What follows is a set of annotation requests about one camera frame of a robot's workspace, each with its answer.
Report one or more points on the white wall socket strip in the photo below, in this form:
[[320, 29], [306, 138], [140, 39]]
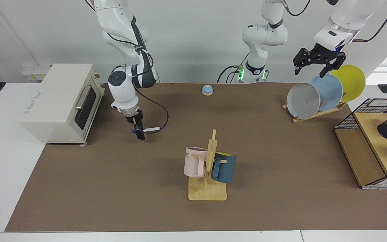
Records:
[[35, 73]]

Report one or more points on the wooden plate rack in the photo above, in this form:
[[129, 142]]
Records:
[[314, 115]]

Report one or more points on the small blue round bell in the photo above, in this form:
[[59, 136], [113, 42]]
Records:
[[207, 89]]

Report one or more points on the pale toaster oven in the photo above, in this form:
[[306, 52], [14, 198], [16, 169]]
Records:
[[55, 101]]

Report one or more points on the dark teal cup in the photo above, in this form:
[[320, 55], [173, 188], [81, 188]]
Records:
[[227, 169]]

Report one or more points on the grey plate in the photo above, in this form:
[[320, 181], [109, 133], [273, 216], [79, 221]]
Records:
[[302, 101]]

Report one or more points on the blue and white marker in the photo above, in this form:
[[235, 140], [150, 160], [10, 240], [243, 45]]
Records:
[[151, 129]]

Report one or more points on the brown table cloth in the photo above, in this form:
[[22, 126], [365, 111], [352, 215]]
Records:
[[146, 201]]

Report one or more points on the light blue plate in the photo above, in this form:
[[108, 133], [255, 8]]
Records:
[[331, 90]]

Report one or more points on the pink cup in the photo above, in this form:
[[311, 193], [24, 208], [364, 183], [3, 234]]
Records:
[[191, 164]]

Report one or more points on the yellow plate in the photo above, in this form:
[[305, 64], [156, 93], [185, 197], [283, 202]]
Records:
[[351, 80]]

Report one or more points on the wooden cup stand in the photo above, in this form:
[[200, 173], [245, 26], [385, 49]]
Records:
[[207, 193]]

